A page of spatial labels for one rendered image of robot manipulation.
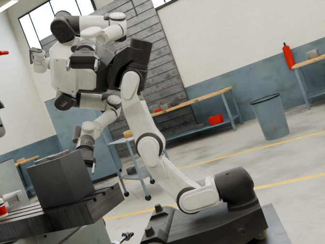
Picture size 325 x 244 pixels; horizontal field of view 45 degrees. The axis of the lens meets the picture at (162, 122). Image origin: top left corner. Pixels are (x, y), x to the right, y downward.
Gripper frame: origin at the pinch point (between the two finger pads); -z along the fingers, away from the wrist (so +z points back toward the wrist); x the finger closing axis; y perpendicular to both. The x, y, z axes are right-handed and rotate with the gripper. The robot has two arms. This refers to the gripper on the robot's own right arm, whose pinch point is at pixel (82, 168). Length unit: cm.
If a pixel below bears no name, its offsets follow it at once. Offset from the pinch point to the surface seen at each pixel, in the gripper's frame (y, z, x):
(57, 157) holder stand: 25.4, -16.3, 9.9
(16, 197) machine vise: -27.7, -1.8, 30.9
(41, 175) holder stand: 15.4, -18.5, 15.8
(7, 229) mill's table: -8.2, -31.1, 27.3
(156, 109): -448, 560, -146
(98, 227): -35.6, -9.7, -12.7
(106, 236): -40.9, -11.9, -17.4
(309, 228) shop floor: -65, 22, -161
